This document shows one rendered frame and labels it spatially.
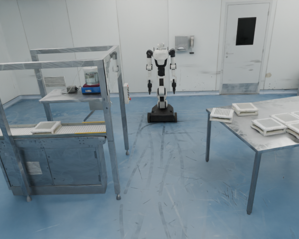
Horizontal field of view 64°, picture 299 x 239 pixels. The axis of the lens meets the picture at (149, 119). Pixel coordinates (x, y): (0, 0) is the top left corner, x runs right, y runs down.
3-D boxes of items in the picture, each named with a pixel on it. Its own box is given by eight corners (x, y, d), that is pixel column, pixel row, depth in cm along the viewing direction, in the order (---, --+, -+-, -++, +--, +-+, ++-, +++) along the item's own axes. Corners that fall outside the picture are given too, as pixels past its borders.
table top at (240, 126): (302, 97, 343) (303, 95, 342) (387, 130, 245) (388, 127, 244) (205, 111, 316) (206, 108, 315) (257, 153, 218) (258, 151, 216)
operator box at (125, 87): (129, 99, 350) (128, 82, 340) (128, 104, 335) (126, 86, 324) (125, 100, 351) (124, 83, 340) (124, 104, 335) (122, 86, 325)
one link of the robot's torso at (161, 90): (157, 95, 469) (157, 71, 466) (166, 95, 468) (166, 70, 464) (156, 95, 454) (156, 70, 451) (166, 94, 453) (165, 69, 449)
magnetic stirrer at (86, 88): (105, 87, 261) (104, 79, 258) (101, 94, 242) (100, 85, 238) (87, 88, 262) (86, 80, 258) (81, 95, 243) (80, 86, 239)
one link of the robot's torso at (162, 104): (157, 105, 496) (156, 87, 463) (167, 105, 494) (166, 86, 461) (157, 110, 485) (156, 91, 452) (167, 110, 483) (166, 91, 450)
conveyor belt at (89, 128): (111, 128, 280) (111, 124, 278) (107, 138, 257) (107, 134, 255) (0, 132, 286) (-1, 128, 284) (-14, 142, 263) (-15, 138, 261)
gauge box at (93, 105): (111, 106, 274) (108, 89, 265) (109, 109, 264) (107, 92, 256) (92, 106, 275) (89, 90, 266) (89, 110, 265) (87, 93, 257)
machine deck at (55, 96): (108, 90, 266) (108, 87, 264) (102, 102, 231) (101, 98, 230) (54, 92, 268) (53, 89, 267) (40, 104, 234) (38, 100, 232)
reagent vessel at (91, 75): (101, 80, 254) (98, 63, 247) (98, 85, 240) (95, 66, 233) (87, 81, 255) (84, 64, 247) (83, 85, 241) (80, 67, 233)
